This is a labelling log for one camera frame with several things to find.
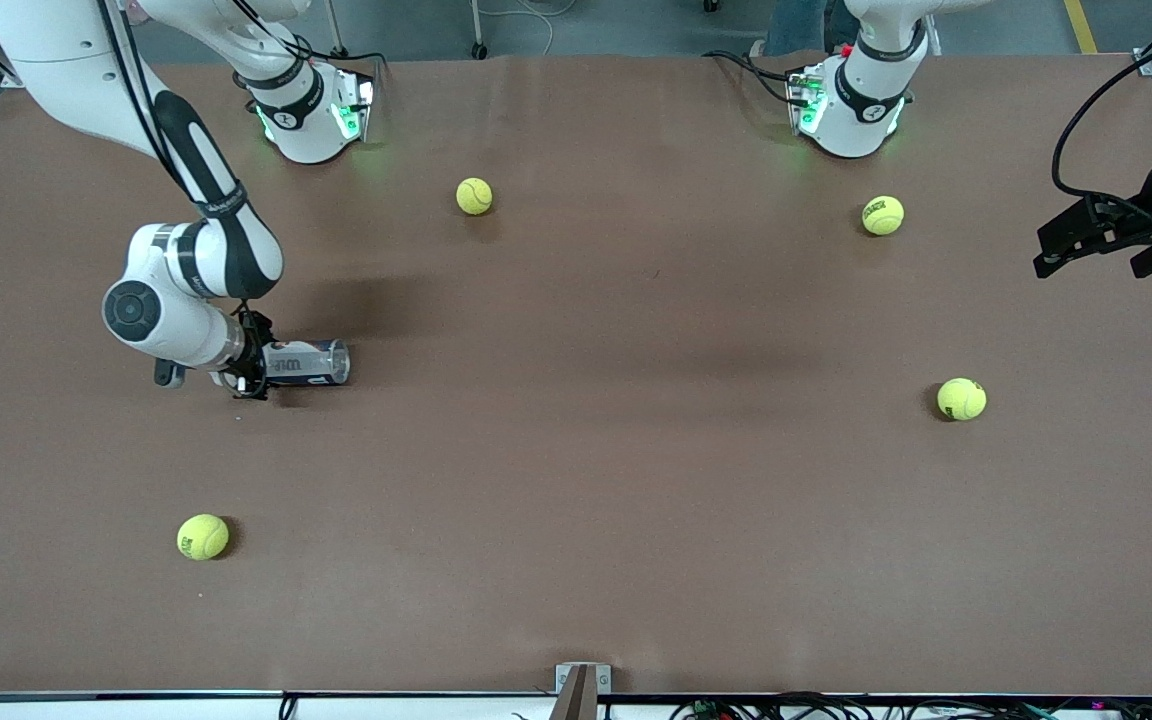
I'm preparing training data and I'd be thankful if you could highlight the black cable bundle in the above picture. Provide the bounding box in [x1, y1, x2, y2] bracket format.
[666, 690, 1152, 720]

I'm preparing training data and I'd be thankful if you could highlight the blue jeans leg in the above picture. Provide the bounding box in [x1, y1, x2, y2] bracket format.
[764, 0, 829, 56]

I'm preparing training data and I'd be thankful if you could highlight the clear tennis ball can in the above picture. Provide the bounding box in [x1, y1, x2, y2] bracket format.
[264, 339, 351, 387]

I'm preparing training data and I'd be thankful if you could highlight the black left base cable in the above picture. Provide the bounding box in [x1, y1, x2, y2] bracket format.
[704, 50, 807, 106]

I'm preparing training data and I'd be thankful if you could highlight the black base cable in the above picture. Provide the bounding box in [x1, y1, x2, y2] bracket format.
[704, 50, 807, 106]
[236, 0, 384, 96]

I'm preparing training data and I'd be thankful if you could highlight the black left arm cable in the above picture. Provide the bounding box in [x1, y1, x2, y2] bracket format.
[1051, 45, 1152, 201]

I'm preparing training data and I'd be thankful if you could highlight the black right base cable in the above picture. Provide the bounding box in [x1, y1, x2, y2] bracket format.
[236, 0, 384, 96]

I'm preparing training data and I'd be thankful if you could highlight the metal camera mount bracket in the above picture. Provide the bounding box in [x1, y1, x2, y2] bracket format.
[554, 662, 612, 720]

